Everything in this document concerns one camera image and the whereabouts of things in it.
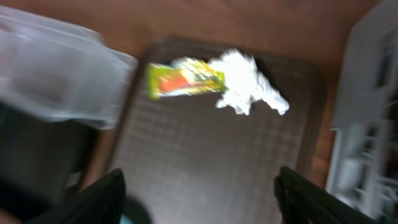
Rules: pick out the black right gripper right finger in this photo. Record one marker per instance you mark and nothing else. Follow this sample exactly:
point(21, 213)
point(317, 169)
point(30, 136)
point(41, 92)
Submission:
point(301, 201)

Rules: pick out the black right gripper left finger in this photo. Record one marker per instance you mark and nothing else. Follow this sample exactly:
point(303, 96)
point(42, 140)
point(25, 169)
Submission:
point(100, 202)

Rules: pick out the light blue rice bowl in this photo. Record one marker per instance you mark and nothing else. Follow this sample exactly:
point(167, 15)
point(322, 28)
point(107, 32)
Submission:
point(125, 220)

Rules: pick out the grey dishwasher rack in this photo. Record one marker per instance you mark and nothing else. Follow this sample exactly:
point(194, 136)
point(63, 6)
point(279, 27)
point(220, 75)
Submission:
point(363, 169)

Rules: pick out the black plastic tray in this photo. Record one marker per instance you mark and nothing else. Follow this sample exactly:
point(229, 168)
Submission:
point(42, 163)

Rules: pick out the brown serving tray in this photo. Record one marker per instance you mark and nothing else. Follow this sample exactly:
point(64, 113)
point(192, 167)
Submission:
point(187, 161)

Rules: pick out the crumpled white tissue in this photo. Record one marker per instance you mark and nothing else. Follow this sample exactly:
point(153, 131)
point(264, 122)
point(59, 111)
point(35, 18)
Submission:
point(245, 84)

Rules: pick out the clear plastic bin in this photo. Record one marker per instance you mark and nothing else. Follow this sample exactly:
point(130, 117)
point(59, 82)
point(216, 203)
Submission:
point(57, 71)

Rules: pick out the yellow green snack wrapper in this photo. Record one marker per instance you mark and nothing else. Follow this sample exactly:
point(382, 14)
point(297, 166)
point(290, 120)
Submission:
point(183, 76)

